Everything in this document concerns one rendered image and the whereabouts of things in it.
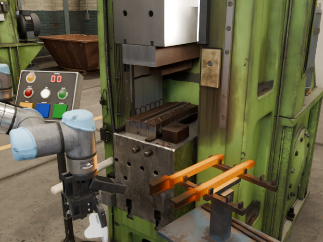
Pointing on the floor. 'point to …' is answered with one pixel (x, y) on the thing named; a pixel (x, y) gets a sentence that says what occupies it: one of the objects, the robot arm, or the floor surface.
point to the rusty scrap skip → (74, 52)
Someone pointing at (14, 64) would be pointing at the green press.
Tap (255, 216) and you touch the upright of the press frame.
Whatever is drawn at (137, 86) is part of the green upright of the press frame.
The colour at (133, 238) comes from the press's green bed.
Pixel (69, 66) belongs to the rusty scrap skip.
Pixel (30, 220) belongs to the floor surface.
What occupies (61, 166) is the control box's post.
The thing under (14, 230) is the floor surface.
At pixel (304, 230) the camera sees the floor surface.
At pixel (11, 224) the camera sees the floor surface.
